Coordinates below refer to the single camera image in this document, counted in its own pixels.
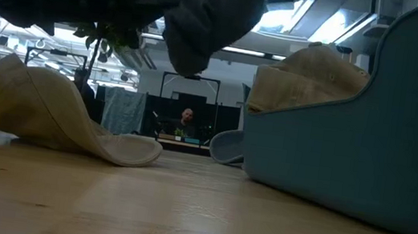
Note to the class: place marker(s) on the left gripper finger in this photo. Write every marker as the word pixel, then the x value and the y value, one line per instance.
pixel 163 4

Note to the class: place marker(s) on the teal plastic bin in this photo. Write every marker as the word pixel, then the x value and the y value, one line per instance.
pixel 350 151

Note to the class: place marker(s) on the green plant in black pot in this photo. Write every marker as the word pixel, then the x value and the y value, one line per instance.
pixel 92 57

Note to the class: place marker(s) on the long ceiling light fixture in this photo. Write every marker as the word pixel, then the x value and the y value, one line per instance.
pixel 242 51

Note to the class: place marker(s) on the person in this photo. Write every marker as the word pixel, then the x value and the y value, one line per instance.
pixel 184 123
pixel 82 92

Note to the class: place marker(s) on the grey draped cloth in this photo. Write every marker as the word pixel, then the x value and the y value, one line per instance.
pixel 125 110

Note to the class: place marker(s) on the small green desk plant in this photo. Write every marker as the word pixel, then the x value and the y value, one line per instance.
pixel 179 132

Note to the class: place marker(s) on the black partition panel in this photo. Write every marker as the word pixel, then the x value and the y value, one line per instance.
pixel 224 123

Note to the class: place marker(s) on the small teal box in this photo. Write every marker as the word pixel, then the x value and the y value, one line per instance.
pixel 191 140

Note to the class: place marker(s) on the wooden background table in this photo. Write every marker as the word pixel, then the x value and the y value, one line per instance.
pixel 185 145

